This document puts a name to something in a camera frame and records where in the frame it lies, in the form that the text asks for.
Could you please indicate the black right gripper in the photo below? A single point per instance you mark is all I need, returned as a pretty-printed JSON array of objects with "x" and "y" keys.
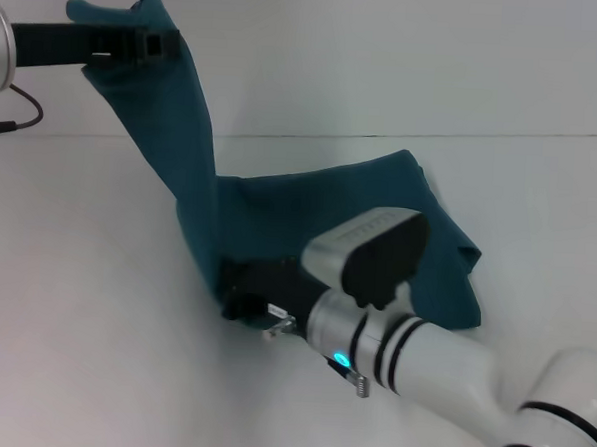
[{"x": 270, "y": 292}]

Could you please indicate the teal t-shirt with FREE print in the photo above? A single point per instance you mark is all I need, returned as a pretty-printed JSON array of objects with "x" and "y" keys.
[{"x": 191, "y": 178}]

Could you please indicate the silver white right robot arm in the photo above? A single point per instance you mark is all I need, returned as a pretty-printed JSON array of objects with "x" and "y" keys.
[{"x": 446, "y": 371}]

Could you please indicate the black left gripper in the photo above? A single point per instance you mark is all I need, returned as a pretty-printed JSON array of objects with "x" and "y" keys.
[{"x": 50, "y": 44}]

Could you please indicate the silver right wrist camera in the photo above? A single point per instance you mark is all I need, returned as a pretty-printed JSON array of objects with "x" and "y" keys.
[{"x": 362, "y": 252}]

